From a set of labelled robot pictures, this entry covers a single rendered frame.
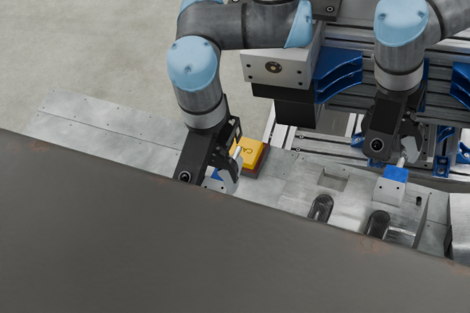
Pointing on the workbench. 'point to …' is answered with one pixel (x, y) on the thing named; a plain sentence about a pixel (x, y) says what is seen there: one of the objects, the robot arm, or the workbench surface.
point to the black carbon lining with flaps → (324, 207)
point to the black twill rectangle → (447, 240)
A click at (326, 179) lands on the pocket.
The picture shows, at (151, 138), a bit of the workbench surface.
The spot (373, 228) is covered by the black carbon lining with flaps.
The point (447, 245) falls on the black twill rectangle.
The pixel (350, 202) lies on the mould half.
